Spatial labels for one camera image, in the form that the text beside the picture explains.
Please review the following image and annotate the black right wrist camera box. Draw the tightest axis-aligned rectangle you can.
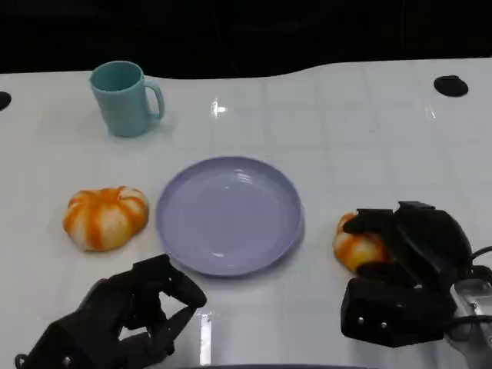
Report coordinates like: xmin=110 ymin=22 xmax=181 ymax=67
xmin=341 ymin=276 xmax=457 ymax=348

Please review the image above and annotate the black robot torso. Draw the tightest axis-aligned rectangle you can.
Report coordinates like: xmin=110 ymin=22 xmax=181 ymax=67
xmin=214 ymin=364 xmax=370 ymax=369

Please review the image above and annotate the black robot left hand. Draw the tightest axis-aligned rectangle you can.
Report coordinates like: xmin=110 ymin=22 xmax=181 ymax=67
xmin=15 ymin=253 xmax=208 ymax=369

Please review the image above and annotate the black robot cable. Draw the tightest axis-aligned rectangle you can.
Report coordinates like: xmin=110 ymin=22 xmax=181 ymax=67
xmin=471 ymin=245 xmax=492 ymax=270

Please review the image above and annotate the lilac plate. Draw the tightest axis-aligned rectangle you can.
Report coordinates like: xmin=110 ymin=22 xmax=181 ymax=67
xmin=155 ymin=155 xmax=307 ymax=278

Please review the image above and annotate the orange white toy bread roll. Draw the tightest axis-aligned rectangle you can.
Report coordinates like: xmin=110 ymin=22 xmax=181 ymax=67
xmin=332 ymin=211 xmax=395 ymax=274
xmin=62 ymin=185 xmax=150 ymax=253

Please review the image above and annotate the pale green mug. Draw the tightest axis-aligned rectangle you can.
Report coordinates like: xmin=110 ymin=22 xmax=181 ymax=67
xmin=89 ymin=60 xmax=166 ymax=138

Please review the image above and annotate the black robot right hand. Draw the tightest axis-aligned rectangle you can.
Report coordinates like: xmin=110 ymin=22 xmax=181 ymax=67
xmin=343 ymin=199 xmax=473 ymax=297

